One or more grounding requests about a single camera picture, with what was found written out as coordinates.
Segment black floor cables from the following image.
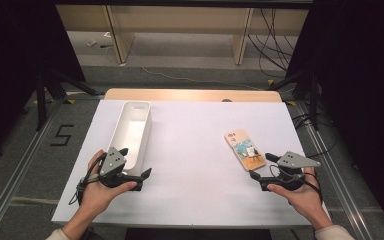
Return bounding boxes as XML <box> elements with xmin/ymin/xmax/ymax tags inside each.
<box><xmin>293</xmin><ymin>113</ymin><xmax>338</xmax><ymax>159</ymax></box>

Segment white plastic storage box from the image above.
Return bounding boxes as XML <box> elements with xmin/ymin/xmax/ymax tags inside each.
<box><xmin>106</xmin><ymin>100</ymin><xmax>153</xmax><ymax>177</ymax></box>

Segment black tripod stand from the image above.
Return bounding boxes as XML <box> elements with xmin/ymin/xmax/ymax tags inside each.
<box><xmin>266</xmin><ymin>68</ymin><xmax>321</xmax><ymax>131</ymax></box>
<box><xmin>34</xmin><ymin>68</ymin><xmax>106</xmax><ymax>132</ymax></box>

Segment bundle of black hanging cables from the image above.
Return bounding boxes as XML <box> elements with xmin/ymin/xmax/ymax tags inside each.
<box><xmin>248</xmin><ymin>8</ymin><xmax>296</xmax><ymax>79</ymax></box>

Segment person's left hand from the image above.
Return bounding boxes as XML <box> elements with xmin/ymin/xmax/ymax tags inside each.
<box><xmin>79</xmin><ymin>149</ymin><xmax>138</xmax><ymax>214</ymax></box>

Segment beige wooden shelf unit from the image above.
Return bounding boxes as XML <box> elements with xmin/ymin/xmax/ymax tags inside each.
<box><xmin>55</xmin><ymin>4</ymin><xmax>309</xmax><ymax>66</ymax></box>

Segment person's right hand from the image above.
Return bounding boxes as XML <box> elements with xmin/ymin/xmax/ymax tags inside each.
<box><xmin>267</xmin><ymin>167</ymin><xmax>329</xmax><ymax>225</ymax></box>

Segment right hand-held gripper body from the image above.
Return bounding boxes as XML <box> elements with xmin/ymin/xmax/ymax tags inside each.
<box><xmin>267</xmin><ymin>150</ymin><xmax>322</xmax><ymax>192</ymax></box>

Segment black curtain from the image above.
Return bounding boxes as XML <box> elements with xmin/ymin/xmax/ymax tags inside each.
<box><xmin>0</xmin><ymin>0</ymin><xmax>86</xmax><ymax>161</ymax></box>
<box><xmin>286</xmin><ymin>0</ymin><xmax>384</xmax><ymax>231</ymax></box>

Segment white floor cable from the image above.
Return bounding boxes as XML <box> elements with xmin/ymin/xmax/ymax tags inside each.
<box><xmin>126</xmin><ymin>39</ymin><xmax>264</xmax><ymax>92</ymax></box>

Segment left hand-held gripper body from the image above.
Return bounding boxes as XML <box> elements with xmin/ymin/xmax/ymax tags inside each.
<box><xmin>98</xmin><ymin>146</ymin><xmax>144</xmax><ymax>188</ymax></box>

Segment left hand-held gripper cable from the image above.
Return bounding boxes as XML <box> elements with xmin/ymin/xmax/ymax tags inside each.
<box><xmin>68</xmin><ymin>152</ymin><xmax>108</xmax><ymax>206</ymax></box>

